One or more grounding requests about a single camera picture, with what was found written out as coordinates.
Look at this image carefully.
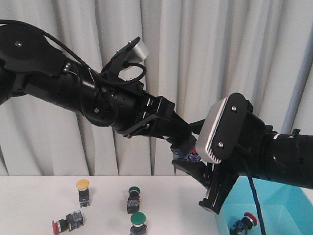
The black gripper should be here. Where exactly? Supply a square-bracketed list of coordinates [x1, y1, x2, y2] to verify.
[90, 84, 196, 153]
[172, 115, 272, 214]

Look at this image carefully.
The yellow push button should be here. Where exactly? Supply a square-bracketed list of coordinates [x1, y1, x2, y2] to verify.
[76, 179, 89, 208]
[170, 144, 201, 162]

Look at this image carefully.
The red push button front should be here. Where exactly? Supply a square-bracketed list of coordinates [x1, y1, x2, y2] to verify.
[229, 212, 258, 235]

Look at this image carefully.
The red push button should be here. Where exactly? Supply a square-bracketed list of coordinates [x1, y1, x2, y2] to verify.
[51, 211, 84, 235]
[229, 212, 258, 235]

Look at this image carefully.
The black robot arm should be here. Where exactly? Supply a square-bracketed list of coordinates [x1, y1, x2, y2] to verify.
[199, 114, 313, 214]
[0, 20, 210, 188]

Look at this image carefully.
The light blue plastic box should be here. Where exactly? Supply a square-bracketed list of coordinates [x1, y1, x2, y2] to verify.
[216, 176, 313, 235]

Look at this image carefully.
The green push button far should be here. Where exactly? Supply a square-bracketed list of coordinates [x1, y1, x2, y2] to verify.
[127, 186, 141, 214]

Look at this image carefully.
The green push button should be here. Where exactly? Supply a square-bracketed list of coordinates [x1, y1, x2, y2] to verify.
[130, 212, 147, 235]
[127, 186, 141, 214]

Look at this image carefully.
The green push button near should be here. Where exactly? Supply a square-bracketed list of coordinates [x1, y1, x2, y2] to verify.
[130, 212, 147, 235]

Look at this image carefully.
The grey pleated curtain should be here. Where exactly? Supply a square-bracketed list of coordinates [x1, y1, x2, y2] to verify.
[0, 0, 313, 176]

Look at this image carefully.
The red push button lying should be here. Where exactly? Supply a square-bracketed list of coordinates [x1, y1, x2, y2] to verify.
[51, 211, 84, 235]

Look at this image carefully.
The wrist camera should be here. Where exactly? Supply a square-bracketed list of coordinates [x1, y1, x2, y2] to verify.
[196, 93, 248, 164]
[100, 37, 149, 84]

